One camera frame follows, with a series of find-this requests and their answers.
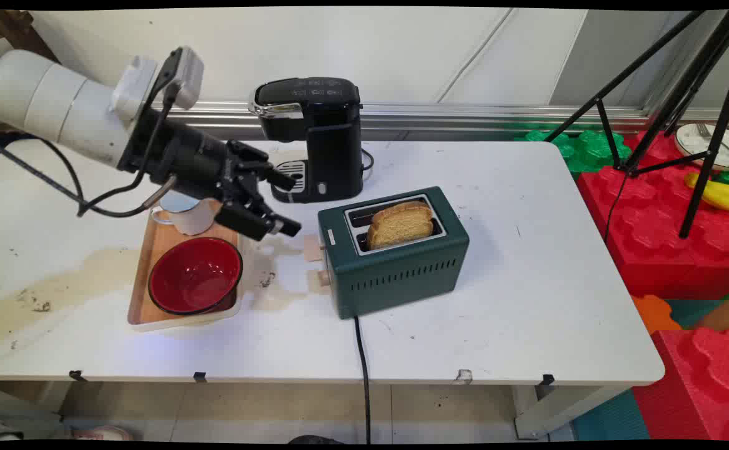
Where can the white plate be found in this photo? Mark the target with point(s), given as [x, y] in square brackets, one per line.
[692, 144]

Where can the black camera tripod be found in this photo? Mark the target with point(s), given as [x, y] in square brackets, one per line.
[695, 87]

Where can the wooden serving tray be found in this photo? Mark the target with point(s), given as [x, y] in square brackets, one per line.
[152, 262]

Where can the beige toaster knob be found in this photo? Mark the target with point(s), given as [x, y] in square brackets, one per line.
[324, 279]

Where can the green two-slot toaster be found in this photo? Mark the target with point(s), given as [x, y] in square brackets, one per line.
[395, 275]

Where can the silver metal wall rail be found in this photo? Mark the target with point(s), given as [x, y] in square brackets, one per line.
[464, 115]

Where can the white tape piece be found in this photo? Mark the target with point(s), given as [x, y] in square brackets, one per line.
[463, 375]

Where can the orange foam block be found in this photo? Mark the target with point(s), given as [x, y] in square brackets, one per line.
[651, 312]

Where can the yellow toy banana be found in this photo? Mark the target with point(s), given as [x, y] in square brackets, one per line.
[723, 197]

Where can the black coffee machine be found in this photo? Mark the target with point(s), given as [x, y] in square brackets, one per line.
[333, 144]

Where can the silver fork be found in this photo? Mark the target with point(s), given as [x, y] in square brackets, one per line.
[706, 131]

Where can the beige toaster lever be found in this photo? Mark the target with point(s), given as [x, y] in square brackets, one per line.
[312, 248]

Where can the small red foam block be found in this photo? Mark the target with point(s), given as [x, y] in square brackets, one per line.
[701, 381]

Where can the white enamel mug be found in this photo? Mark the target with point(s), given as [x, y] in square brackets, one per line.
[192, 219]

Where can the wooden frame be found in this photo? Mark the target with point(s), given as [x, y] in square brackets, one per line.
[17, 31]

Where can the white table leg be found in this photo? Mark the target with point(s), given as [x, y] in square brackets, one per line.
[558, 409]

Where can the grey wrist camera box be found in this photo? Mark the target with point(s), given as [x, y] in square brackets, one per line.
[186, 75]

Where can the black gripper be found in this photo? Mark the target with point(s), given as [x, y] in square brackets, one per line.
[183, 159]

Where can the teal foam floor mat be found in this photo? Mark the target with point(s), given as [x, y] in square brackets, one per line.
[611, 419]

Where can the large red foam block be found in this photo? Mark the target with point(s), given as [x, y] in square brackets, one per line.
[658, 231]

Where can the green foam block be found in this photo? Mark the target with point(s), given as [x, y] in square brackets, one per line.
[583, 147]

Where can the toasted bread slice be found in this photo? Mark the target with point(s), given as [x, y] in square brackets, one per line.
[401, 225]

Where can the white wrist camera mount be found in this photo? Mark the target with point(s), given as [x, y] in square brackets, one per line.
[132, 84]

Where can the red bowl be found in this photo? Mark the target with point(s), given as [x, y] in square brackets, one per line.
[195, 275]

